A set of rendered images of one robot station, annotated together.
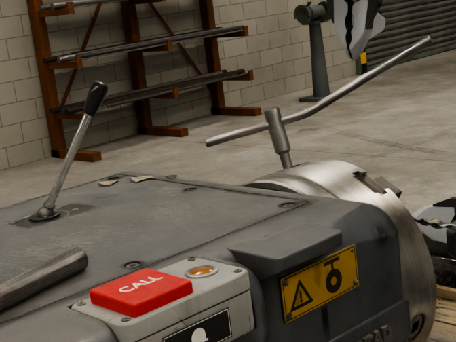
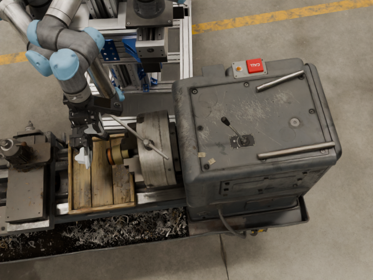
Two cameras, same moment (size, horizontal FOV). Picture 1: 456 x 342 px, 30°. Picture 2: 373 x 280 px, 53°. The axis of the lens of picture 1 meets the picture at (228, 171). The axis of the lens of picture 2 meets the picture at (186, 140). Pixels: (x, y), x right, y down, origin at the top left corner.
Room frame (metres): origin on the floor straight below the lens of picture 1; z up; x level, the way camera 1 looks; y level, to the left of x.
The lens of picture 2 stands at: (1.47, 0.39, 2.53)
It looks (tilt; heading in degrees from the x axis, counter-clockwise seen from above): 67 degrees down; 221
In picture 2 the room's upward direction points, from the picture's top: 7 degrees counter-clockwise
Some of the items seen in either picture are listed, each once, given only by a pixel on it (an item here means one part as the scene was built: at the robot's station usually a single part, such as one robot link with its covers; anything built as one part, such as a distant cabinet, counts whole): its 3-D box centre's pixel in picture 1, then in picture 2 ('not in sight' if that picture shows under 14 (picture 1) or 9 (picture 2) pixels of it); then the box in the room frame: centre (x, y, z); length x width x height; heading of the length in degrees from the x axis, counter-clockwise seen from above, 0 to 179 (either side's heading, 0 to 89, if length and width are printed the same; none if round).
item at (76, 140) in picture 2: not in sight; (81, 136); (1.23, -0.41, 1.08); 0.12 x 0.09 x 0.08; 41
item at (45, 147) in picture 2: not in sight; (30, 156); (1.43, -0.59, 0.99); 0.20 x 0.10 x 0.05; 132
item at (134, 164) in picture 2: not in sight; (138, 171); (1.23, -0.10, 1.08); 0.12 x 0.11 x 0.05; 42
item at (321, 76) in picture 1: (317, 50); not in sight; (9.91, -1.20, 0.57); 0.47 x 0.37 x 1.14; 133
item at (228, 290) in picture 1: (166, 316); (248, 71); (0.66, 0.07, 1.23); 0.13 x 0.08 x 0.05; 132
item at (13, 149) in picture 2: not in sight; (8, 146); (1.45, -0.61, 1.13); 0.08 x 0.08 x 0.03
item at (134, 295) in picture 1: (141, 296); (255, 66); (0.64, 0.08, 1.26); 0.06 x 0.06 x 0.02; 42
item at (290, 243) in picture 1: (283, 252); (213, 75); (0.76, -0.04, 1.24); 0.09 x 0.08 x 0.03; 132
